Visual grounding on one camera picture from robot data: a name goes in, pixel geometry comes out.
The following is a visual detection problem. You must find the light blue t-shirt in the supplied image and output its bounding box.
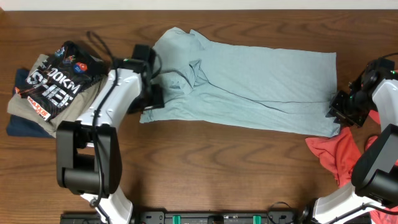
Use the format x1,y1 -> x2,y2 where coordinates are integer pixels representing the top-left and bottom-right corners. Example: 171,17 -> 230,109
141,27 -> 340,138

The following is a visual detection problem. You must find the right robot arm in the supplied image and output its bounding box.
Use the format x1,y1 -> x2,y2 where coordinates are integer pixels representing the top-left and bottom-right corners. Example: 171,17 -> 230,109
301,69 -> 397,223

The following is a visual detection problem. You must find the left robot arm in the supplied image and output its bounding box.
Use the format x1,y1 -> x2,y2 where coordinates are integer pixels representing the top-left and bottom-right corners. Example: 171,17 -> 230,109
56,59 -> 164,223

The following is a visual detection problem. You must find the red t-shirt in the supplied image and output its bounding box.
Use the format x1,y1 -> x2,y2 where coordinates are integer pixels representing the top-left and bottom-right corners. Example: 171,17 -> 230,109
303,111 -> 397,223

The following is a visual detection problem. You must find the black printed folded shirt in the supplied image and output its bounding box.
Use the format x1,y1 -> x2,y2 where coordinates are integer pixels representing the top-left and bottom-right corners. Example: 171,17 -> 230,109
16,41 -> 107,121

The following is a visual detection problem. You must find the khaki folded garment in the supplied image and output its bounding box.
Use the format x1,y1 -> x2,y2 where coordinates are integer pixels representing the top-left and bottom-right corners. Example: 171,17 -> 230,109
7,54 -> 102,137

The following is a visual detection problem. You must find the navy blue folded garment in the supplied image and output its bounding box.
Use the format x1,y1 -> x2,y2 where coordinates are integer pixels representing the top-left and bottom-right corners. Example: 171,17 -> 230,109
6,68 -> 52,138

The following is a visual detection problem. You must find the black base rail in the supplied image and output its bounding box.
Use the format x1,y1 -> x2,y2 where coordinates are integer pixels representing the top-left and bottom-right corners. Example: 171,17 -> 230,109
60,202 -> 373,224

